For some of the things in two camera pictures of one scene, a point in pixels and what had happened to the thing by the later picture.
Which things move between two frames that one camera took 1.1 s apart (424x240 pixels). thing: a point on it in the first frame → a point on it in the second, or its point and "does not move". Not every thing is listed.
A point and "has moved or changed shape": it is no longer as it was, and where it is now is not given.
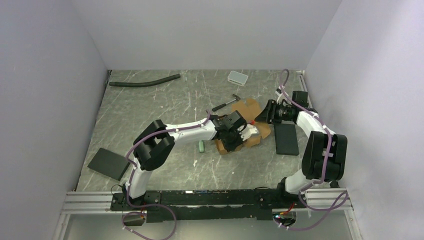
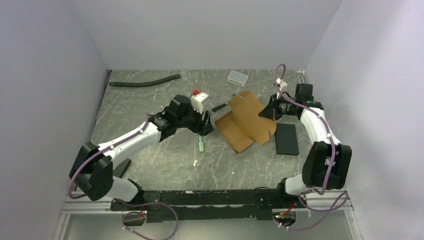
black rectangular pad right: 286,139 does not move
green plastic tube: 201,146 does not move
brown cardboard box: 250,110 has moved or changed shape
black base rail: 203,205 does not move
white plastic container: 237,78 does not move
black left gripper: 231,148 → 202,127
